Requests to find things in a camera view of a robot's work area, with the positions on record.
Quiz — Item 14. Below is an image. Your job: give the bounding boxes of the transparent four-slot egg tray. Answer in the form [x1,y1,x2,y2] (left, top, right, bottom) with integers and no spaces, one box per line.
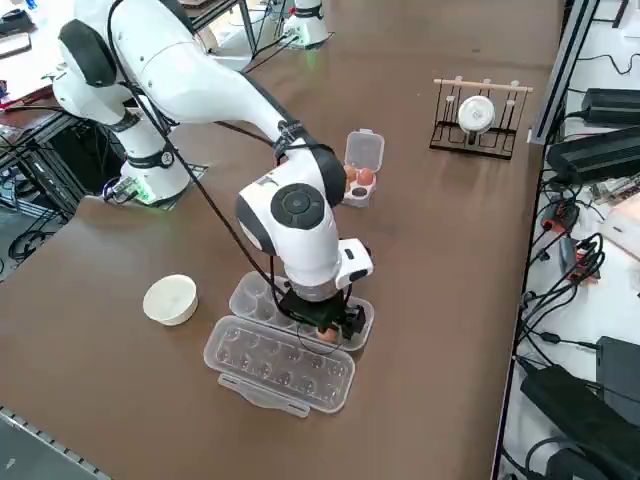
[341,128,387,209]

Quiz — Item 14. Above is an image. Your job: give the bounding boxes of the white bowl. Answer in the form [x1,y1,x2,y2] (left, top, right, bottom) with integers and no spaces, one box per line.
[142,274,200,327]

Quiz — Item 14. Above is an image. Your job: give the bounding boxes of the black wire cup rack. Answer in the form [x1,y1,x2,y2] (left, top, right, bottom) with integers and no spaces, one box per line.
[428,77,534,162]

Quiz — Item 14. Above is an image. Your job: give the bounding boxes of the transparent twelve-slot egg tray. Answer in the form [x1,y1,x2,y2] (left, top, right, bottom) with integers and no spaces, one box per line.
[202,270,376,419]

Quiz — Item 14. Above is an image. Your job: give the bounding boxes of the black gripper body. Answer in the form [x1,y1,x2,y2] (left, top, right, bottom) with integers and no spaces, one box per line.
[278,290,352,332]

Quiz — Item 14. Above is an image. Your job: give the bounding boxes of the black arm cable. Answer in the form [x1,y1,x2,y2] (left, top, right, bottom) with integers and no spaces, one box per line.
[104,0,351,351]

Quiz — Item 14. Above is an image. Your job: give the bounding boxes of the red black connector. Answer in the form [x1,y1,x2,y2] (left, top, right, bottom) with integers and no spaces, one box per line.
[544,199,576,231]
[567,242,604,284]

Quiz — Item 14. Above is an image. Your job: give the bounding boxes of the ribbed power adapter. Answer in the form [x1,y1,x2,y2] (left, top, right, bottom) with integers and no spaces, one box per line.
[547,127,640,184]

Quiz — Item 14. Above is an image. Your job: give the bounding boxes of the black power adapter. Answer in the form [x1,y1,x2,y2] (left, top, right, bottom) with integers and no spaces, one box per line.
[597,334,640,431]
[519,364,640,480]
[582,87,640,126]

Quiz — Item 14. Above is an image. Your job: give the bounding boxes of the aluminium camera post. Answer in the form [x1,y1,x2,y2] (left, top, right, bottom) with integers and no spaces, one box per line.
[527,0,604,147]

